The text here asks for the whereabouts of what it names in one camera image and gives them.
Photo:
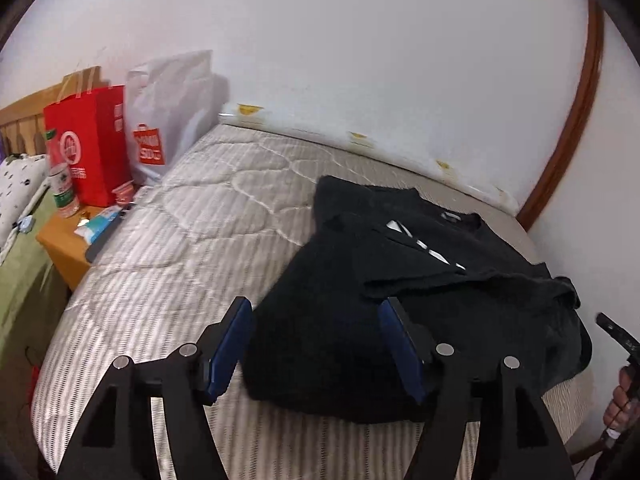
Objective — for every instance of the brown wooden door frame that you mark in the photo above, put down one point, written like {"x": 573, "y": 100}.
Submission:
{"x": 575, "y": 124}

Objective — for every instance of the black sweatshirt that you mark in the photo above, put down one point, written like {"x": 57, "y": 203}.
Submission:
{"x": 318, "y": 346}

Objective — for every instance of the striped quilted mattress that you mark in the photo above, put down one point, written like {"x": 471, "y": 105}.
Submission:
{"x": 226, "y": 221}

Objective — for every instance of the pink small cup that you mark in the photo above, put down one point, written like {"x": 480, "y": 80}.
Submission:
{"x": 124, "y": 193}

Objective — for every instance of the red paper shopping bag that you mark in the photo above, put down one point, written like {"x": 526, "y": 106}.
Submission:
{"x": 90, "y": 131}

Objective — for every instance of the white duck print sheet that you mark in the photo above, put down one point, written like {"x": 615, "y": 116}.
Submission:
{"x": 274, "y": 121}

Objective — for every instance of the white Miniso plastic bag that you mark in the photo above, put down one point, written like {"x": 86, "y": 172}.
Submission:
{"x": 169, "y": 104}

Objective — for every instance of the black smartphone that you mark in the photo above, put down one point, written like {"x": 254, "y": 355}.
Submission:
{"x": 93, "y": 251}

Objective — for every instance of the wooden headboard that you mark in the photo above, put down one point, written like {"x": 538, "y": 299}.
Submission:
{"x": 22, "y": 122}

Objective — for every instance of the green label water bottle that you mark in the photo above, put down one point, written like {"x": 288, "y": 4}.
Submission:
{"x": 60, "y": 178}

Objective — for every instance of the white spotted pillow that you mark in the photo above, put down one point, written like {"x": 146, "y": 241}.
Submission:
{"x": 23, "y": 181}

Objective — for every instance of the green bed sheet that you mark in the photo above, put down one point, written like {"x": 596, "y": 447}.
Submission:
{"x": 33, "y": 296}

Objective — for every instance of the blue tissue pack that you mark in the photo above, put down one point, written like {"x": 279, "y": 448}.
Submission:
{"x": 90, "y": 230}

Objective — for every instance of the person's right hand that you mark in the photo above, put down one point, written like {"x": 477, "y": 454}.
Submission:
{"x": 622, "y": 413}

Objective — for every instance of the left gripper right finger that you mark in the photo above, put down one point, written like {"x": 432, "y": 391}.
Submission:
{"x": 518, "y": 437}

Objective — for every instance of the wooden nightstand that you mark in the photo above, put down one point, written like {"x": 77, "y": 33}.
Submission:
{"x": 65, "y": 248}

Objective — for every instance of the red trash bin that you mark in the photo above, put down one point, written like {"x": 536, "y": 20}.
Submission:
{"x": 35, "y": 363}

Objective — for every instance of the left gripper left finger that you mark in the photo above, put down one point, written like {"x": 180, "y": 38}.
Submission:
{"x": 114, "y": 438}

